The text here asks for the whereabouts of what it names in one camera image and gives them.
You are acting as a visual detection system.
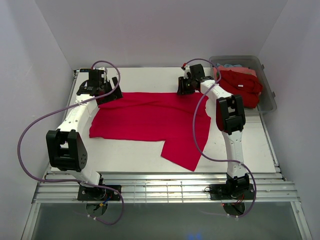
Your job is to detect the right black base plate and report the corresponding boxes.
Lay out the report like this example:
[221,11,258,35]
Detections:
[204,184,255,200]

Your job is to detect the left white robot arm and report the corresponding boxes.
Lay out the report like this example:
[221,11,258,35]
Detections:
[46,67,123,201]

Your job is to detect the light blue shirt in bin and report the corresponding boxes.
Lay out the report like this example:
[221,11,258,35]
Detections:
[216,63,242,68]

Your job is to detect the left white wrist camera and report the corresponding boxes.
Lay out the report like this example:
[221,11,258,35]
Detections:
[93,66,108,75]

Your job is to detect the folded red shirt in bin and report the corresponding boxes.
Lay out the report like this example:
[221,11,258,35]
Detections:
[219,70,263,109]

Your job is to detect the blue label sticker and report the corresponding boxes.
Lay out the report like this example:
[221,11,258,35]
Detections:
[79,68,91,73]

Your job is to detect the crimson red t shirt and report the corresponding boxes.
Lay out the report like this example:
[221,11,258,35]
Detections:
[89,92,211,172]

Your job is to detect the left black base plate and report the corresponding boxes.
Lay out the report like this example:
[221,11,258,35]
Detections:
[77,185,120,201]

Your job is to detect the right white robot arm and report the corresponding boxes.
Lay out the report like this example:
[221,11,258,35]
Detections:
[177,63,251,199]

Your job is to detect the aluminium frame rails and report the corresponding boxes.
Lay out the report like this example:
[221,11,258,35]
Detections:
[33,172,300,204]

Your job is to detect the pink shirt in bin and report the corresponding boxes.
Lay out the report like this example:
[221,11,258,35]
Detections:
[217,65,257,77]

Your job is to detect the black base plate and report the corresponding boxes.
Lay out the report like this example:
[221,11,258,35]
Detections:
[204,184,255,200]
[77,185,120,201]

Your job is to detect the clear plastic bin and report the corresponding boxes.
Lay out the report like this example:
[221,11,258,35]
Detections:
[209,55,277,116]

